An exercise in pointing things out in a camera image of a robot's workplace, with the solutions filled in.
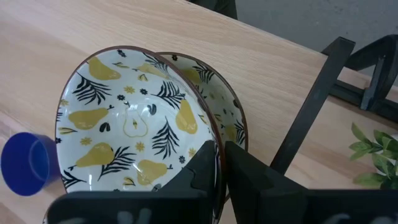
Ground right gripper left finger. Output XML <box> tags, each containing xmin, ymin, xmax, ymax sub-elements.
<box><xmin>161</xmin><ymin>139</ymin><xmax>218</xmax><ymax>200</ymax></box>

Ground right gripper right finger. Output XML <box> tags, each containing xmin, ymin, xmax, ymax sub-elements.
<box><xmin>224</xmin><ymin>141</ymin><xmax>307</xmax><ymax>224</ymax></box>

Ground yellow bowl with pear print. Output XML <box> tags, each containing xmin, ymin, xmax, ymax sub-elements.
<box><xmin>157</xmin><ymin>51</ymin><xmax>249</xmax><ymax>203</ymax></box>
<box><xmin>54</xmin><ymin>45</ymin><xmax>227</xmax><ymax>224</ymax></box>

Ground violet-blue plastic mini bowl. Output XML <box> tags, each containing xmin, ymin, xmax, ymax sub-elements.
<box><xmin>0</xmin><ymin>131</ymin><xmax>62</xmax><ymax>197</ymax></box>

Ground green potted plant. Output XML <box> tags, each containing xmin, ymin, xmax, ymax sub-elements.
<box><xmin>348</xmin><ymin>122</ymin><xmax>398</xmax><ymax>190</ymax></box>

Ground wooden shelf with black legs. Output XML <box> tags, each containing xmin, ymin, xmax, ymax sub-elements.
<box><xmin>0</xmin><ymin>0</ymin><xmax>356</xmax><ymax>200</ymax></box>

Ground black table frame rails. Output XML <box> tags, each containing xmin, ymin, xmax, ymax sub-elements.
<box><xmin>329</xmin><ymin>79</ymin><xmax>398</xmax><ymax>124</ymax></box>

